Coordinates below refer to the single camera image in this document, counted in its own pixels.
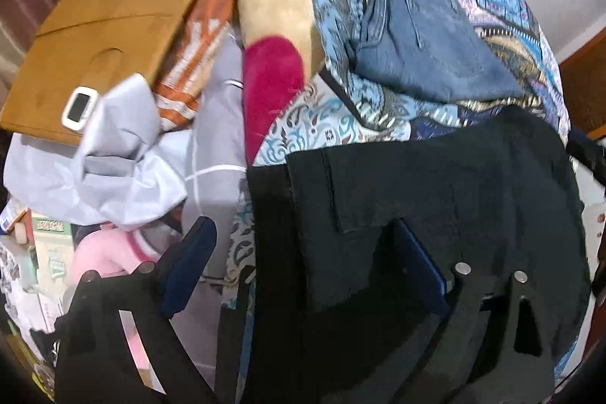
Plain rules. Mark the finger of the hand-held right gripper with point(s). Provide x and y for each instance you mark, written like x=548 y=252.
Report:
x=584 y=153

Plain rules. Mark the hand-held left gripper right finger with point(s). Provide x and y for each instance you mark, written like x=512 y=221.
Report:
x=419 y=264

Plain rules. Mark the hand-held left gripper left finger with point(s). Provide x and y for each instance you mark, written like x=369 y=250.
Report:
x=189 y=264

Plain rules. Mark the black pants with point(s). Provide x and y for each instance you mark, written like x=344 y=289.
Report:
x=426 y=177

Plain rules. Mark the pink garment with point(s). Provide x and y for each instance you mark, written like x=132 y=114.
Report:
x=99 y=257

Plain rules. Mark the light grey cloth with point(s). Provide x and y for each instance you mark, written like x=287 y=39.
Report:
x=118 y=177

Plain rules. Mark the green and white box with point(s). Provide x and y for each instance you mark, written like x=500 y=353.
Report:
x=52 y=252

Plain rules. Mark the grey sheet with white lines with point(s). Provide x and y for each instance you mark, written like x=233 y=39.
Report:
x=213 y=124

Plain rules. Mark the white digital timer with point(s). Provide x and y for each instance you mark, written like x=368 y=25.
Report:
x=79 y=108

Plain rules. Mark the blue jeans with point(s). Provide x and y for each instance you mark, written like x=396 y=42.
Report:
x=426 y=39

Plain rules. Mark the orange patterned cloth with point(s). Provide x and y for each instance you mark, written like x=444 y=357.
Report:
x=199 y=35

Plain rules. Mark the wooden lap desk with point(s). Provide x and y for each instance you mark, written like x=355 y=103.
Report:
x=118 y=20

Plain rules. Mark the beige and pink blanket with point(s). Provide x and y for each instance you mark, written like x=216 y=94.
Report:
x=274 y=6

